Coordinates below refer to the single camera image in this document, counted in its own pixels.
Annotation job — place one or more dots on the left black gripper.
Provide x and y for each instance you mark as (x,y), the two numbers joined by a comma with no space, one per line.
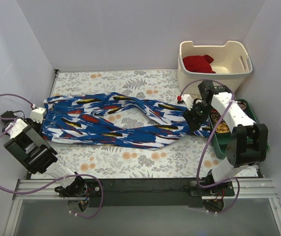
(37,126)

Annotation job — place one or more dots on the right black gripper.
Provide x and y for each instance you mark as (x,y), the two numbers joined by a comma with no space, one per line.
(193,118)

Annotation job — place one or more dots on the blue patterned trousers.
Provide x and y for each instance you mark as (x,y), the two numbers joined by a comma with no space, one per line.
(115,119)

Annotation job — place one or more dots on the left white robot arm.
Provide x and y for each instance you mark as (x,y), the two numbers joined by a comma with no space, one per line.
(37,156)

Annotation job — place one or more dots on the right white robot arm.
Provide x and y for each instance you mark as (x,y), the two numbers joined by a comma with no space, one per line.
(248,141)

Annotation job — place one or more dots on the cream plastic laundry basket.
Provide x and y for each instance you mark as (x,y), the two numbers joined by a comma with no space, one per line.
(230,66)

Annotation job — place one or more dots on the dark brown rolled belt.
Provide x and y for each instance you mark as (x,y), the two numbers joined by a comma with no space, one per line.
(215,117)

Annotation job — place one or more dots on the yellow rolled belt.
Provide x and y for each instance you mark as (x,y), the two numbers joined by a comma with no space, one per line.
(222,128)

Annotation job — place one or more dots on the floral table mat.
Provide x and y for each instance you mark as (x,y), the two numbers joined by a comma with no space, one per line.
(188,157)

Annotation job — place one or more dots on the brown patterned rolled belt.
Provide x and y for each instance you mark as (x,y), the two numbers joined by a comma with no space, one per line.
(242,105)

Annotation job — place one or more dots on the red garment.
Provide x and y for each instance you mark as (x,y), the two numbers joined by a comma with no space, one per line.
(198,64)

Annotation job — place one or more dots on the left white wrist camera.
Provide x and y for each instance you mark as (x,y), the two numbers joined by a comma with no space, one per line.
(37,115)

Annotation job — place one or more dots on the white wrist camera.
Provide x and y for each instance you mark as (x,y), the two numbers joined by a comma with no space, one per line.
(37,115)
(186,99)

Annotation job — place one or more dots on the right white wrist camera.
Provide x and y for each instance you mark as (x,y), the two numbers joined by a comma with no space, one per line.
(186,99)

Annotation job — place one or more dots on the aluminium rail frame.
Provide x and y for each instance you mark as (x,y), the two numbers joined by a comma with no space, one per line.
(250,188)

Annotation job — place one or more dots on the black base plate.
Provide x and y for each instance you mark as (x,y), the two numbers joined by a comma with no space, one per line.
(144,192)

